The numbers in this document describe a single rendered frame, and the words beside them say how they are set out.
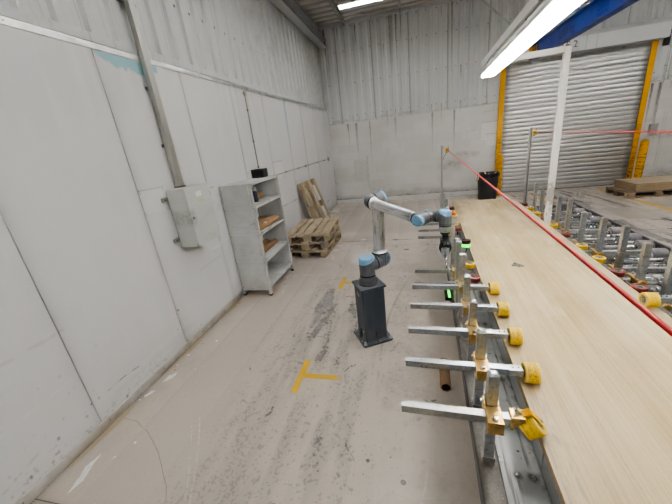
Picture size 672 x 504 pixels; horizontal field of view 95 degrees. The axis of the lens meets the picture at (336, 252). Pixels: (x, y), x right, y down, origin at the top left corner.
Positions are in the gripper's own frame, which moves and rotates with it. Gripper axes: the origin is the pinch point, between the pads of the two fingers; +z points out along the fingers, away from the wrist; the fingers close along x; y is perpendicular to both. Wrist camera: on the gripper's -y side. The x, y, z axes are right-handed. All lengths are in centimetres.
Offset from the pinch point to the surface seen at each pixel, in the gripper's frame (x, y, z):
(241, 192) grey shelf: 236, 106, -48
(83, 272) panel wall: 258, -85, -24
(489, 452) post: -8, -144, 23
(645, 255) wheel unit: -116, -16, -6
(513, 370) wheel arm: -19, -123, 1
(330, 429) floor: 81, -85, 97
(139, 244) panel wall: 261, -31, -27
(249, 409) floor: 150, -78, 97
